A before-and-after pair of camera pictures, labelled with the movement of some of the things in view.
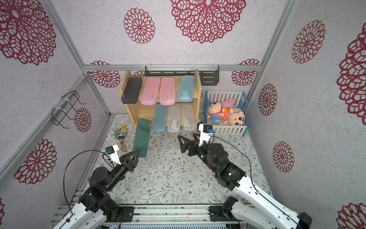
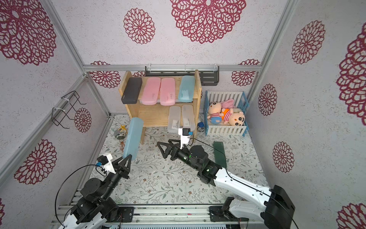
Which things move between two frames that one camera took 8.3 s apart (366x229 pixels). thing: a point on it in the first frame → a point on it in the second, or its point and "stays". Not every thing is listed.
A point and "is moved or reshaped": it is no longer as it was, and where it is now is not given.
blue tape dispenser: (199, 123) stays
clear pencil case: (188, 116) stays
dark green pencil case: (142, 136) is moved or reshaped
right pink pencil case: (167, 95) stays
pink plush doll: (215, 109) stays
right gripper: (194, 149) → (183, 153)
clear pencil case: (174, 120) stays
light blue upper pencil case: (186, 89) stays
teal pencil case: (160, 119) → (133, 138)
